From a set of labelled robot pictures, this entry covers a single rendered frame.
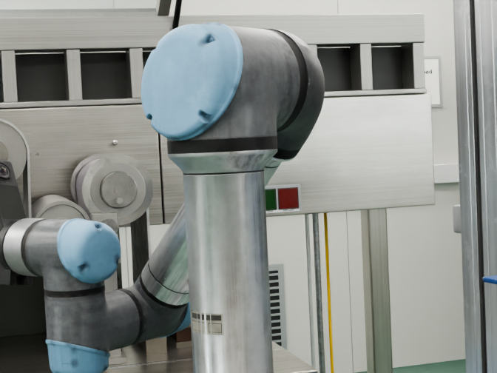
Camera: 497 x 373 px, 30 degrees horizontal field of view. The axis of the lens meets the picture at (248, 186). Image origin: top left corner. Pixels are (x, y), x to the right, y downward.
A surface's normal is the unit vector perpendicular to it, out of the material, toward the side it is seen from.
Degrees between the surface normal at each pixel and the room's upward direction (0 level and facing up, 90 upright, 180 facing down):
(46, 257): 90
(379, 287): 90
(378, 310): 90
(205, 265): 90
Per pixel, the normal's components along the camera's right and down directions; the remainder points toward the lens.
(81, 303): 0.40, 0.03
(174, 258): -0.40, 0.30
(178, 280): -0.02, 0.54
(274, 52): 0.67, -0.42
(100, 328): 0.77, -0.07
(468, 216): -0.91, 0.07
